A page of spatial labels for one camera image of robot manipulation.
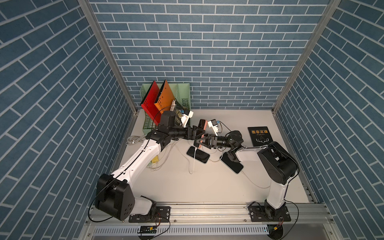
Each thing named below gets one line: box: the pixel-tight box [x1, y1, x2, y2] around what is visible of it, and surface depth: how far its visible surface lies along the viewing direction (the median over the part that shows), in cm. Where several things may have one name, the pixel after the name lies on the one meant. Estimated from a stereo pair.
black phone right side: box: [219, 152, 244, 174], surface depth 91 cm
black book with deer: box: [247, 126, 274, 147], surface depth 107 cm
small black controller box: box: [137, 225, 158, 234], surface depth 73 cm
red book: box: [140, 80, 162, 126], surface depth 88 cm
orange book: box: [154, 79, 175, 114], surface depth 91 cm
